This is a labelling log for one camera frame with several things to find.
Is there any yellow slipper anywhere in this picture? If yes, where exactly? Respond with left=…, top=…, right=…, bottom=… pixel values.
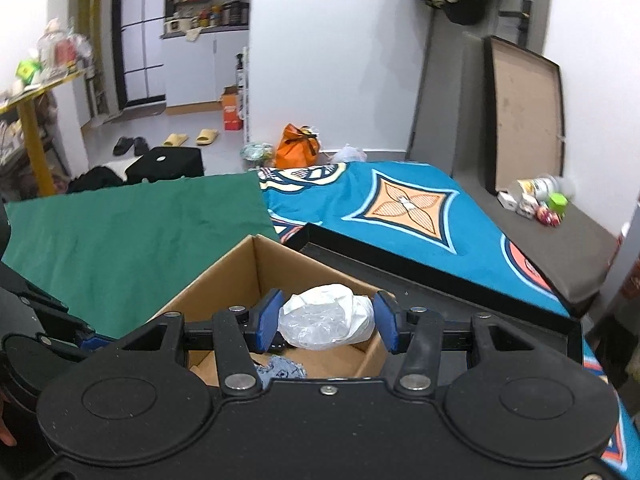
left=163, top=133, right=189, bottom=148
left=196, top=129, right=219, bottom=146

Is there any black stool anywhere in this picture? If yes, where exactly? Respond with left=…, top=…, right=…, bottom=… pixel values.
left=125, top=146, right=204, bottom=184

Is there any red round toy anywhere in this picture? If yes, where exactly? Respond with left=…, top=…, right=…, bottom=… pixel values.
left=536, top=205, right=562, bottom=228

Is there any large black shallow tray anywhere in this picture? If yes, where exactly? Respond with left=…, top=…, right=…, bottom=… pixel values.
left=283, top=224, right=584, bottom=363

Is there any white bottle on bench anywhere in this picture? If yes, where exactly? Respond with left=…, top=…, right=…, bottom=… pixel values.
left=509, top=174, right=575, bottom=202

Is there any green lidded jar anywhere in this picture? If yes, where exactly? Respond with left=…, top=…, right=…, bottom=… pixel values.
left=546, top=192, right=568, bottom=217

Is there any yellow slipper left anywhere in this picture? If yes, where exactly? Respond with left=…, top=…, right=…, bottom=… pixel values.
left=163, top=133, right=189, bottom=148

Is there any open brown cardboard box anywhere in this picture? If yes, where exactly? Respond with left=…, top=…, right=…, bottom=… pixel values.
left=156, top=235, right=387, bottom=379

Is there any black lid leaning on wall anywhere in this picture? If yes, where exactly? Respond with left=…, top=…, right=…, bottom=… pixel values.
left=484, top=36, right=565, bottom=194

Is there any blue patterned blanket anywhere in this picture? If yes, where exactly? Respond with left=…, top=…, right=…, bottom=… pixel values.
left=257, top=162, right=639, bottom=479

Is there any yellow table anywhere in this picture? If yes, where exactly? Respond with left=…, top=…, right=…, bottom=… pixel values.
left=1, top=70, right=85, bottom=197

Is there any white small box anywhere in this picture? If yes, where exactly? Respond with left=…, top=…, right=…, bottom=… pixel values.
left=497, top=192, right=518, bottom=211

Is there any yellow slipper right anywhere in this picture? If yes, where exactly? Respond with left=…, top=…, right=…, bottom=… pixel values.
left=196, top=129, right=219, bottom=146

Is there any orange bag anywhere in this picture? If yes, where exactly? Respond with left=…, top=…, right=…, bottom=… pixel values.
left=274, top=124, right=321, bottom=169

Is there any green cloth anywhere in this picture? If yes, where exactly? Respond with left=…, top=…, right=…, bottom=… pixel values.
left=2, top=174, right=277, bottom=337

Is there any black slipper pair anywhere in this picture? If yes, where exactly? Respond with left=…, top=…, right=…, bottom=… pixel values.
left=112, top=136, right=150, bottom=157

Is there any clear plastic bag on floor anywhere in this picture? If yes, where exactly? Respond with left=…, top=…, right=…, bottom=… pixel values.
left=330, top=144, right=368, bottom=164

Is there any orange carton on floor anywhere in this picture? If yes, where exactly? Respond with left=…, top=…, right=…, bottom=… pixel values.
left=220, top=86, right=243, bottom=131

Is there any white plastic bag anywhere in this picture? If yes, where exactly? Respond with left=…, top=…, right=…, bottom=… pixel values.
left=278, top=284, right=375, bottom=351

